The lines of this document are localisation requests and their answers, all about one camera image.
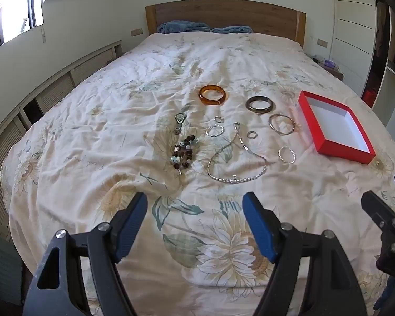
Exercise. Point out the thin silver bangle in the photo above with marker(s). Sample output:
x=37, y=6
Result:
x=269, y=123

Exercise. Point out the red cardboard box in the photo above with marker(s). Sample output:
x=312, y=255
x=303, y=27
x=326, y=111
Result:
x=335, y=125

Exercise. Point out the white wardrobe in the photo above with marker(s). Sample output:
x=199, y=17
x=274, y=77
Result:
x=352, y=33

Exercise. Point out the slatted radiator cabinet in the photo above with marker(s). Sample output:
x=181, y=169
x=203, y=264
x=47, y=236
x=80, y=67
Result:
x=52, y=92

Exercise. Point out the wooden nightstand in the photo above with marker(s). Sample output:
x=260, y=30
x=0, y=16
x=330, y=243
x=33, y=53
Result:
x=334, y=71

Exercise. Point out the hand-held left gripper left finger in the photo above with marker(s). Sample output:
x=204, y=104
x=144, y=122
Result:
x=131, y=225

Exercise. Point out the window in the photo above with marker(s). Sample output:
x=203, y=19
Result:
x=10, y=16

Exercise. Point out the wooden headboard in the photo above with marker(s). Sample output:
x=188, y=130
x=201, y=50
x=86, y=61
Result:
x=230, y=13

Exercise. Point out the open closet shelf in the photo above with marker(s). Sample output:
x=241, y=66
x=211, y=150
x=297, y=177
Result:
x=393, y=72

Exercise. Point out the purple tissue box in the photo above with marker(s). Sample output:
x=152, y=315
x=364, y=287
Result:
x=327, y=62

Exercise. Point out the wall switch plate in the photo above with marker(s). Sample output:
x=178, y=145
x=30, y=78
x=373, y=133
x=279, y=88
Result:
x=322, y=42
x=136, y=32

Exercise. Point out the amber translucent bangle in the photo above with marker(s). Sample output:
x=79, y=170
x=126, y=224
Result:
x=202, y=98

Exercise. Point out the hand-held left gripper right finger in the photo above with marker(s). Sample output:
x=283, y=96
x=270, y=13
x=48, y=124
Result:
x=260, y=227

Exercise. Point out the floral cream bedspread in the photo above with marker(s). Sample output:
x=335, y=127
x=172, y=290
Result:
x=118, y=89

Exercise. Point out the red bag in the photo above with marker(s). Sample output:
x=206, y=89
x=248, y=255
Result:
x=369, y=97

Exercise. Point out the silver wristwatch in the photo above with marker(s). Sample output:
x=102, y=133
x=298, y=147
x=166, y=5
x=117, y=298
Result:
x=180, y=117

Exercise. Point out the large blue pillow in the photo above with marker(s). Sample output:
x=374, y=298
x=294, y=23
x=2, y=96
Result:
x=181, y=27

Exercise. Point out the flat blue pillow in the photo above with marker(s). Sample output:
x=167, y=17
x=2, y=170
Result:
x=232, y=29

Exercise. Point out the dark brown bangle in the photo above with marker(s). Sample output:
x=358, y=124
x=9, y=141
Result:
x=260, y=112

